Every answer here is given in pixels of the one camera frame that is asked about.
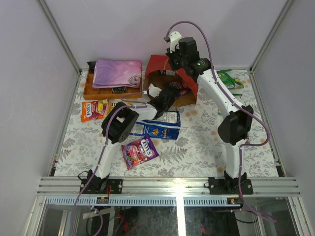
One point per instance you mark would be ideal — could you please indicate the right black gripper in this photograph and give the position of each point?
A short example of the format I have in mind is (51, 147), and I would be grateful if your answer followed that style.
(170, 56)

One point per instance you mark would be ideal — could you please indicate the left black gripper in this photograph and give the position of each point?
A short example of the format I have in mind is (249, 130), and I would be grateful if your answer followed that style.
(170, 93)

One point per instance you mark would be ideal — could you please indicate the red paper bag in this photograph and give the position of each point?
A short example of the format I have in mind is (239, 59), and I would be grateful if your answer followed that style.
(159, 62)

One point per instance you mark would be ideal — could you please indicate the green snack packet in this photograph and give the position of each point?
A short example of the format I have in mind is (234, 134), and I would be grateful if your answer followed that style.
(229, 81)
(236, 95)

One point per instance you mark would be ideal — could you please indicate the yellow chocolate candy packet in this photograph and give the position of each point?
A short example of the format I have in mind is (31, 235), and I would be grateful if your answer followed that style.
(113, 104)

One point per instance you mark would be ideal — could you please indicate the purple candy packet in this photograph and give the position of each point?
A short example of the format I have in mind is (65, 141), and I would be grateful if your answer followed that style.
(139, 152)

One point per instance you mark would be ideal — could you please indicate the large purple snack packet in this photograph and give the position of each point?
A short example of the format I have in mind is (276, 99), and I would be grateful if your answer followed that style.
(167, 72)

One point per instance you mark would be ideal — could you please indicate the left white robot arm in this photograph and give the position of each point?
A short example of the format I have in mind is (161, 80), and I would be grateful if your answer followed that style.
(119, 123)

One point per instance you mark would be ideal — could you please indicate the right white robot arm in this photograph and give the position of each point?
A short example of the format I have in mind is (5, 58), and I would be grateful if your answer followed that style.
(237, 119)

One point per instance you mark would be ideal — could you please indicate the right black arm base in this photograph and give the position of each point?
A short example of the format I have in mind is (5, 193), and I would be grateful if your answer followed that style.
(228, 185)

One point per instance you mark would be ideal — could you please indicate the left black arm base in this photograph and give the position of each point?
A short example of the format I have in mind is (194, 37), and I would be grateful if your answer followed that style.
(99, 185)

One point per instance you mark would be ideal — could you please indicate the small purple chocolate packet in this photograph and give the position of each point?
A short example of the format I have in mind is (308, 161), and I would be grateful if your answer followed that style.
(179, 85)

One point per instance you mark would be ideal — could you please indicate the blue snack packet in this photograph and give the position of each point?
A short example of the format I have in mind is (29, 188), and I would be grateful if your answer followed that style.
(166, 127)

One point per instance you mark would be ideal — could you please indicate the purple folded cloth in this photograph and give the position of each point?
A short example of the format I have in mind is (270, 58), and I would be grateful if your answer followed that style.
(117, 73)

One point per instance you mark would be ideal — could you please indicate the orange wooden tray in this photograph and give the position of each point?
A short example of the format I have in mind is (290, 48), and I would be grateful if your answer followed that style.
(90, 93)

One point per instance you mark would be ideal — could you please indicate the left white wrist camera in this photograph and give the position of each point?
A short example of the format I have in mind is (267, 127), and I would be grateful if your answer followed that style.
(153, 91)

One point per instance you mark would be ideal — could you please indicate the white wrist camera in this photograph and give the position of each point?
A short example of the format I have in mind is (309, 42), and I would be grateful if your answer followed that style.
(153, 91)
(172, 38)

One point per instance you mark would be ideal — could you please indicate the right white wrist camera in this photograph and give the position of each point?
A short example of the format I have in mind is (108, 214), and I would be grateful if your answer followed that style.
(172, 38)

